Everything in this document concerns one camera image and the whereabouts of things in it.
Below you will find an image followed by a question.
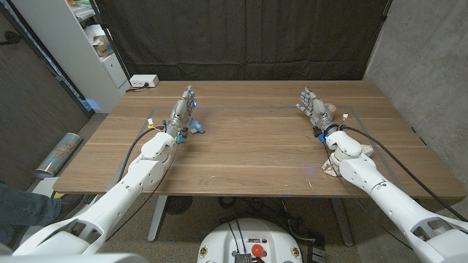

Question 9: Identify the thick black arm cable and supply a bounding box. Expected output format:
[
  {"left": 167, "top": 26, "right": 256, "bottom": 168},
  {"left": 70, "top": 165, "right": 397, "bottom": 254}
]
[
  {"left": 117, "top": 126, "right": 167, "bottom": 183},
  {"left": 340, "top": 125, "right": 468, "bottom": 223}
]

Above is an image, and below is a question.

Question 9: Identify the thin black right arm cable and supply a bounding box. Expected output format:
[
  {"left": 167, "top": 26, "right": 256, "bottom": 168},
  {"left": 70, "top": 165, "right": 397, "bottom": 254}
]
[{"left": 322, "top": 141, "right": 415, "bottom": 251}]

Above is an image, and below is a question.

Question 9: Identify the black fabric curtain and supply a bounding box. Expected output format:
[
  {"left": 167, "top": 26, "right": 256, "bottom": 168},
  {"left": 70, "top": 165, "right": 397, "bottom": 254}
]
[{"left": 94, "top": 0, "right": 392, "bottom": 82}]

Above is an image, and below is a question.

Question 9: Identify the white shelf cabinet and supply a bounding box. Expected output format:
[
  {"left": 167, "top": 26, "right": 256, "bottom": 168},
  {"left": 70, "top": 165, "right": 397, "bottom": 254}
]
[{"left": 10, "top": 0, "right": 132, "bottom": 114}]

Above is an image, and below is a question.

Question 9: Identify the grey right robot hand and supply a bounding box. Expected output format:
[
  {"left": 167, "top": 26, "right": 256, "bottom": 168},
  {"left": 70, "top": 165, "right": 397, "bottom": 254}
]
[{"left": 295, "top": 86, "right": 340, "bottom": 135}]

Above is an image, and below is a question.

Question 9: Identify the person leg in jeans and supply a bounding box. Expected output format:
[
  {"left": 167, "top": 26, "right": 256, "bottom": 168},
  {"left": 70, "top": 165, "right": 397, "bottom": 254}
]
[{"left": 0, "top": 182, "right": 63, "bottom": 245}]

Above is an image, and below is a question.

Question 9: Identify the small blue plastic object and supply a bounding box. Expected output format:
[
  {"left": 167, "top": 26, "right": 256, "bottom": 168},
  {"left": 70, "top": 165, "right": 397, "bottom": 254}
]
[{"left": 188, "top": 117, "right": 206, "bottom": 135}]

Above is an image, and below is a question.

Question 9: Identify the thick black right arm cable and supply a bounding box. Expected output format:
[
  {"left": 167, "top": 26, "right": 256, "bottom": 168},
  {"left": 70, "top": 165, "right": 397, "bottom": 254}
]
[{"left": 340, "top": 125, "right": 468, "bottom": 223}]

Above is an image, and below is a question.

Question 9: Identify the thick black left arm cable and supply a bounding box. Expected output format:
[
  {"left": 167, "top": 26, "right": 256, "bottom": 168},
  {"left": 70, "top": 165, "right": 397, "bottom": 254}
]
[{"left": 117, "top": 126, "right": 167, "bottom": 183}]

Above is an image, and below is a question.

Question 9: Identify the white power strip box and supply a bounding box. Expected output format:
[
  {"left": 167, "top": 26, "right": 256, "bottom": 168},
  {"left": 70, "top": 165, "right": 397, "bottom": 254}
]
[{"left": 129, "top": 74, "right": 160, "bottom": 88}]

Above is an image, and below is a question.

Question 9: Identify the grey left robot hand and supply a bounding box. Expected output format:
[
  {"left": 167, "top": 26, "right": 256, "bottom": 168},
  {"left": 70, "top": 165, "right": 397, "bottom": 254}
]
[{"left": 163, "top": 85, "right": 198, "bottom": 140}]

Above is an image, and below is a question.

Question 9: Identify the white leaf-print pen bag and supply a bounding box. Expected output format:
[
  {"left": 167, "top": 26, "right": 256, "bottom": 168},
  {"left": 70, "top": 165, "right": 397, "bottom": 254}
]
[{"left": 321, "top": 144, "right": 374, "bottom": 178}]

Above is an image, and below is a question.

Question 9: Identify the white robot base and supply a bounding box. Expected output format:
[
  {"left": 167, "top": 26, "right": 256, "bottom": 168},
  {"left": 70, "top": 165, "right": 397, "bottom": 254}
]
[{"left": 197, "top": 218, "right": 303, "bottom": 263}]

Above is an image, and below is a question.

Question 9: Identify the rolled silver cylinder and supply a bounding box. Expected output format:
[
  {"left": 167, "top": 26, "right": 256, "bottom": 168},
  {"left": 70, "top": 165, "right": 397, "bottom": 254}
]
[{"left": 33, "top": 132, "right": 82, "bottom": 179}]

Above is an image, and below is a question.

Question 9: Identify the black round floor object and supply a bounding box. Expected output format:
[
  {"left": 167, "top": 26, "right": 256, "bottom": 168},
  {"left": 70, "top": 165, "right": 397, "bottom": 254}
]
[{"left": 165, "top": 196, "right": 194, "bottom": 216}]

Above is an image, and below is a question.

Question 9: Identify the grey table leg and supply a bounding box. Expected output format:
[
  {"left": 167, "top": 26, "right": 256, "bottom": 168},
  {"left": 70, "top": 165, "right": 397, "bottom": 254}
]
[
  {"left": 147, "top": 195, "right": 168, "bottom": 243},
  {"left": 328, "top": 197, "right": 355, "bottom": 248}
]

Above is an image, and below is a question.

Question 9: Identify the cardboard box with blue tape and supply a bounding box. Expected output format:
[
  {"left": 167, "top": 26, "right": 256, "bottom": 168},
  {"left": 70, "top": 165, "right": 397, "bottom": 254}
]
[{"left": 93, "top": 36, "right": 114, "bottom": 58}]

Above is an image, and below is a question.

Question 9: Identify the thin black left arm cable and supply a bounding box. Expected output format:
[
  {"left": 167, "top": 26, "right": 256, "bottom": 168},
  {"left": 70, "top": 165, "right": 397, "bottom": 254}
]
[{"left": 105, "top": 142, "right": 179, "bottom": 242}]

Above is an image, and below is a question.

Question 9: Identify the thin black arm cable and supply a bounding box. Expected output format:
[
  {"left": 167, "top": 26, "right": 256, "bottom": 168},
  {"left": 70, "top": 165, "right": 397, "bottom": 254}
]
[
  {"left": 105, "top": 142, "right": 179, "bottom": 242},
  {"left": 322, "top": 141, "right": 415, "bottom": 251}
]

